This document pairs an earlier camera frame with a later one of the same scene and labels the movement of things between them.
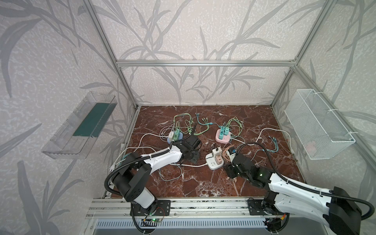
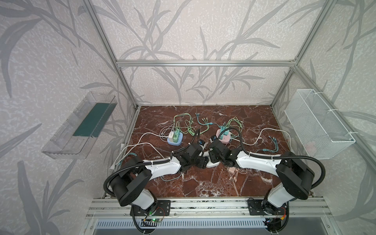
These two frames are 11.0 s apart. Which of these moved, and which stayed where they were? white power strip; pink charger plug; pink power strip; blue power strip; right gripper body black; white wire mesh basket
Moved: right gripper body black; pink charger plug
Stayed: white wire mesh basket; pink power strip; blue power strip; white power strip
